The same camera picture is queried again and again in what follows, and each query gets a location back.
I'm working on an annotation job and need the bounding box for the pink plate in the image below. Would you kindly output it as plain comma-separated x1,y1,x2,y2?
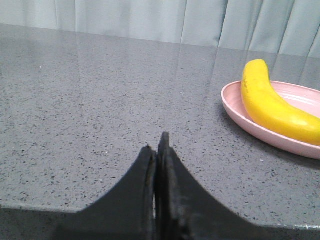
221,81,320,160

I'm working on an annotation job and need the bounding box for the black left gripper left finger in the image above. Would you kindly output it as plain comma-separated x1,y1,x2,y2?
0,146,156,240

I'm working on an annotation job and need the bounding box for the yellow banana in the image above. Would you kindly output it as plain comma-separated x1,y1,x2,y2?
240,59,320,146

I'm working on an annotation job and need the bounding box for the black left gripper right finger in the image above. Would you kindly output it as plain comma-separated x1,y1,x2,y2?
155,132,320,240

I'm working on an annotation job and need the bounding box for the pale grey curtain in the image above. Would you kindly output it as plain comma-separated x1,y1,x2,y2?
0,0,320,58

